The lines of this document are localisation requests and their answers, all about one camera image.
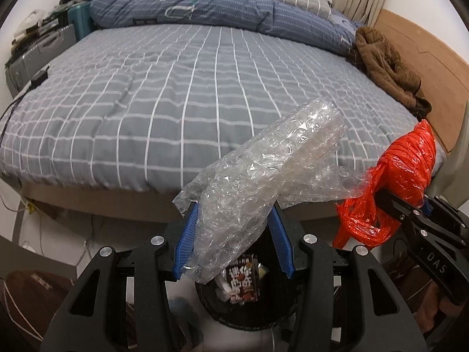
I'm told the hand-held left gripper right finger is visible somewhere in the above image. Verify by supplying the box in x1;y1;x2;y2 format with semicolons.
269;202;429;352

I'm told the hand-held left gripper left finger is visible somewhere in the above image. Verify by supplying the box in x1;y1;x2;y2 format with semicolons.
40;200;200;352

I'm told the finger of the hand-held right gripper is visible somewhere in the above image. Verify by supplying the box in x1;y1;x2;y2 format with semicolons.
374;189;435;243
421;196;469;235

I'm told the red plastic bag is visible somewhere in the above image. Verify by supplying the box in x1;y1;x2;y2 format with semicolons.
333;119;437;251

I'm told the dark brown cookie box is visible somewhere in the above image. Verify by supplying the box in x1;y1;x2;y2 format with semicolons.
227;254;261;303

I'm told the white tissue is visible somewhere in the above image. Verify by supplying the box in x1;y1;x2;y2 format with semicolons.
214;269;235;301

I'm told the black trash bin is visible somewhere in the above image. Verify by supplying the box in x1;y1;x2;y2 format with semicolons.
194;220;303;330

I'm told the clear bubble wrap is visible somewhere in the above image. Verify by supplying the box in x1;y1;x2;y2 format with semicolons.
172;98;371;285

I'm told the person's right hand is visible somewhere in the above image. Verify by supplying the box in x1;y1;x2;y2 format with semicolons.
414;282;455;338

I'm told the brown padded jacket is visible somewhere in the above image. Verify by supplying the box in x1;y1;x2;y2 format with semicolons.
348;26;433;118

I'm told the wooden headboard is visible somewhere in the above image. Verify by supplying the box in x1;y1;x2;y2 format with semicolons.
372;8;469;153

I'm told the blue printed pillow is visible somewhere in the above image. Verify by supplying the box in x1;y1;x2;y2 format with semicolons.
328;5;363;32

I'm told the black power adapter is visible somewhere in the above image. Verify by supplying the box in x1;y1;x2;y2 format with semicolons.
28;64;50;90

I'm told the blue striped quilt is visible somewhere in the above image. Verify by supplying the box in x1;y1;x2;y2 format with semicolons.
90;0;361;57

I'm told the grey suitcase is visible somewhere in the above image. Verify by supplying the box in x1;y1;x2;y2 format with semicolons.
5;24;77;96

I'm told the teal suitcase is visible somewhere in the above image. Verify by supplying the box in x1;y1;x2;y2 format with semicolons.
67;2;96;43

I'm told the pile of dark boxes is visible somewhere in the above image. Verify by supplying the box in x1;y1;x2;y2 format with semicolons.
37;11;70;37

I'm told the white plastic object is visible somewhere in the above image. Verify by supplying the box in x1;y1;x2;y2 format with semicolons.
13;10;46;39

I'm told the white floor cable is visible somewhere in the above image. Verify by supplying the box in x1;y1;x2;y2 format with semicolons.
0;275;48;341

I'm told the black adapter cable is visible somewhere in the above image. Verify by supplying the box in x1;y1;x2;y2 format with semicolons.
0;81;35;143

